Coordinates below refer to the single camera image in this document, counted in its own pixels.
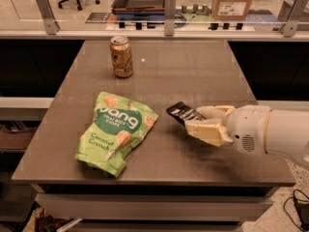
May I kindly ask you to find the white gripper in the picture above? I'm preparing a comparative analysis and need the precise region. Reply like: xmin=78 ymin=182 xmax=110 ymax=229
xmin=184 ymin=105 xmax=271 ymax=155

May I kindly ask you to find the black rxbar chocolate bar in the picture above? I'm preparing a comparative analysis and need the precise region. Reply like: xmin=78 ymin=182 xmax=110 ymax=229
xmin=166 ymin=101 xmax=205 ymax=125

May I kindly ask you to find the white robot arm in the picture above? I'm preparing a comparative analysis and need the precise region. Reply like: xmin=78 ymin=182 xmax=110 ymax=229
xmin=184 ymin=105 xmax=309 ymax=168

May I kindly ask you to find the green rice chip bag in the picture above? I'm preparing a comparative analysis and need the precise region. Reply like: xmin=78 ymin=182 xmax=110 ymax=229
xmin=75 ymin=92 xmax=158 ymax=177

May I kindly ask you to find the gold soda can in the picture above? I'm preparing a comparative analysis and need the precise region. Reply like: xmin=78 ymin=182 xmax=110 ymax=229
xmin=110 ymin=36 xmax=133 ymax=78

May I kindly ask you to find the cardboard box with label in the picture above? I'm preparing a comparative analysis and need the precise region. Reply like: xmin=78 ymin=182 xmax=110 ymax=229
xmin=211 ymin=0 xmax=252 ymax=20

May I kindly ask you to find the black power adapter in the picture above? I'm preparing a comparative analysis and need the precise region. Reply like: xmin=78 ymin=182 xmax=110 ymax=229
xmin=295 ymin=200 xmax=309 ymax=230

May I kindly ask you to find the open grey orange case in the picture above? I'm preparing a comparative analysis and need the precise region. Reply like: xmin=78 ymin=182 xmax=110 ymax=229
xmin=111 ymin=0 xmax=175 ymax=16

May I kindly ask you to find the black cable on floor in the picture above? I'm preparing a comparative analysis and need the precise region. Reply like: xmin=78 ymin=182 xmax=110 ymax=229
xmin=282 ymin=188 xmax=309 ymax=232

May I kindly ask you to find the right metal glass bracket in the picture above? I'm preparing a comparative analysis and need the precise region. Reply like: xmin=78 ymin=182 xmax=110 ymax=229
xmin=278 ymin=0 xmax=309 ymax=38

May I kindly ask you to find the metal glass bracket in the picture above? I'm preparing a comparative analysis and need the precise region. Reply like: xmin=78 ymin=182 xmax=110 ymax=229
xmin=36 ymin=0 xmax=60 ymax=35
xmin=164 ymin=0 xmax=176 ymax=37
xmin=278 ymin=0 xmax=309 ymax=38

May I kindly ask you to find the middle metal glass bracket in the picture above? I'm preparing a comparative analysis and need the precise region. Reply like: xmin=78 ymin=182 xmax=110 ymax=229
xmin=164 ymin=0 xmax=176 ymax=37

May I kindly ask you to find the left metal glass bracket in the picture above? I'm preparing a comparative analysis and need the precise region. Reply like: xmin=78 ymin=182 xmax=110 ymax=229
xmin=36 ymin=0 xmax=60 ymax=35

